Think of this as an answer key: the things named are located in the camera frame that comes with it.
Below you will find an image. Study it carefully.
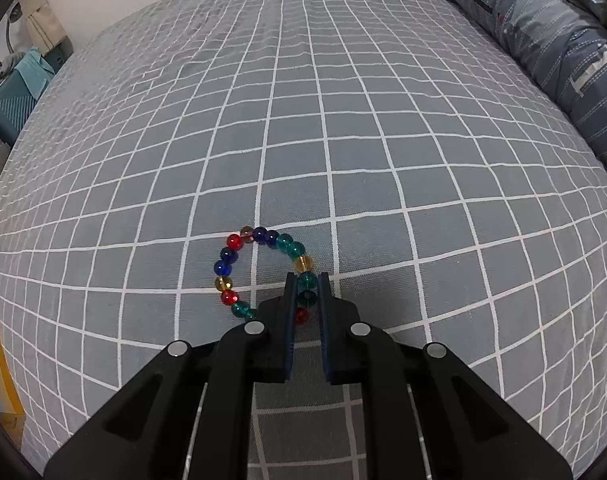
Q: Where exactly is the multicolour glass bead bracelet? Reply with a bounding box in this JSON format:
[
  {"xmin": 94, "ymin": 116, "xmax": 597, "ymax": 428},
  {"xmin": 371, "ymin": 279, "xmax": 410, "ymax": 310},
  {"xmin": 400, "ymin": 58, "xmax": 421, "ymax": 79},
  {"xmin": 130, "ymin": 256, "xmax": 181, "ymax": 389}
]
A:
[{"xmin": 213, "ymin": 225, "xmax": 318, "ymax": 326}]

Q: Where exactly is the teal suitcase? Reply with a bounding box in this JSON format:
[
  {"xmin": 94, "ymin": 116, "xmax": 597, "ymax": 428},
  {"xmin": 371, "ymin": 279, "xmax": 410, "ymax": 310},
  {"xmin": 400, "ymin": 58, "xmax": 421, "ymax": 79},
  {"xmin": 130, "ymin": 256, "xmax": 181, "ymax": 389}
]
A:
[{"xmin": 0, "ymin": 47, "xmax": 56, "ymax": 146}]

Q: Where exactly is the blue grey striped pillow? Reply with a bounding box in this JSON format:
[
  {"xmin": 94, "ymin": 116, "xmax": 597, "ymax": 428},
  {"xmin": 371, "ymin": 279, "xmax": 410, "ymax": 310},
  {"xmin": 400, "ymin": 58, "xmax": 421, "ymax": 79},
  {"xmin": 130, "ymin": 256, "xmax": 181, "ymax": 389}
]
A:
[{"xmin": 454, "ymin": 0, "xmax": 607, "ymax": 165}]

